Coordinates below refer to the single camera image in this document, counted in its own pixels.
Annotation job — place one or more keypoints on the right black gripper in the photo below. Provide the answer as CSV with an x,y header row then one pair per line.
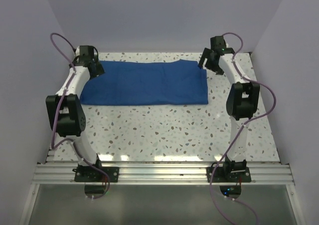
x,y
207,54

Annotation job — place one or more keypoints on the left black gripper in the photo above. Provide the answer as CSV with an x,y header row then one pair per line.
x,y
98,70

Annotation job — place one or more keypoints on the blue surgical cloth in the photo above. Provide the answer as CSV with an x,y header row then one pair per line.
x,y
180,82

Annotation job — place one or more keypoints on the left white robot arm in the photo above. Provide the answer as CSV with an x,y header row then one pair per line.
x,y
67,118

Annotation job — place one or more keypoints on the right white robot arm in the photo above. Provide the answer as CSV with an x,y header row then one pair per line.
x,y
241,105

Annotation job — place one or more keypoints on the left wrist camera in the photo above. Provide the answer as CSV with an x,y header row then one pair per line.
x,y
77,51

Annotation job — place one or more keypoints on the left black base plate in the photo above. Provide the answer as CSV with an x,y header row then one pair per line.
x,y
96,173

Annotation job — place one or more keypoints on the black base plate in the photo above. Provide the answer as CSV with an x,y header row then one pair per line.
x,y
96,173
232,172

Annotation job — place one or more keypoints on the aluminium front rail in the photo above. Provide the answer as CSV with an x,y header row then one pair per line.
x,y
163,173

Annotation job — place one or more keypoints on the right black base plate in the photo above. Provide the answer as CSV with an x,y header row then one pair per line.
x,y
232,172

